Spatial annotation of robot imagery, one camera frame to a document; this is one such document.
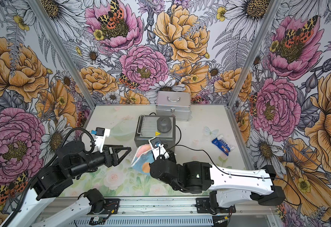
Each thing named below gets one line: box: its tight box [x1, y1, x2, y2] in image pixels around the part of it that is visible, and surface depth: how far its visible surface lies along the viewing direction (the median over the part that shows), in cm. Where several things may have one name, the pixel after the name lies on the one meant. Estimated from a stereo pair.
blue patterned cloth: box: [130, 143, 155, 176], surface depth 62 cm
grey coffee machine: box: [133, 114, 176, 153], surface depth 74 cm
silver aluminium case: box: [155, 90, 192, 122], surface depth 107 cm
